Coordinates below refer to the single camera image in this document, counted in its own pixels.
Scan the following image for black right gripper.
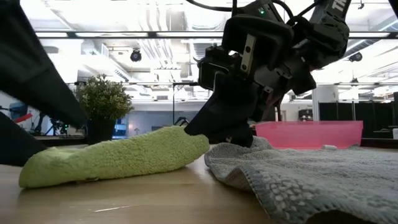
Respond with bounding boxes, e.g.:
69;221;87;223
183;14;315;149

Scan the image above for pink translucent plastic basket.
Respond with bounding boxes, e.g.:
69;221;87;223
254;120;364;151

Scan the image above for green microfiber towel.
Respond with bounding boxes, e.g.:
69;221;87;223
18;124;211;190

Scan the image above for grey microfiber towel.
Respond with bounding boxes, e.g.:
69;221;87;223
203;134;398;224

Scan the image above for red flat bar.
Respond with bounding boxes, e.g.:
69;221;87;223
13;112;34;124

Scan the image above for blue-screen monitor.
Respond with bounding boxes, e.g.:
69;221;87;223
9;101;29;121

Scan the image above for green bushy plant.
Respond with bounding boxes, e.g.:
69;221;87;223
74;73;135;122

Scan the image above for black box appliance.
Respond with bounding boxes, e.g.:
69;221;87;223
298;108;315;123

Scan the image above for black plant pot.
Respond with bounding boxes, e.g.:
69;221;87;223
86;119;117;146

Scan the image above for black ceiling spotlight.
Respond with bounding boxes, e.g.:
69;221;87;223
129;48;143;63
348;50;364;63

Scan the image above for black partition panels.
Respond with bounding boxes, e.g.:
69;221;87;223
318;100;398;139

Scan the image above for black metal frame stand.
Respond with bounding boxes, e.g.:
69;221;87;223
172;82;200;126

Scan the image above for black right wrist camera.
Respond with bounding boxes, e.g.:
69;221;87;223
231;0;282;19

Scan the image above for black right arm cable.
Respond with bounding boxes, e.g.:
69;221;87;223
185;0;239;13

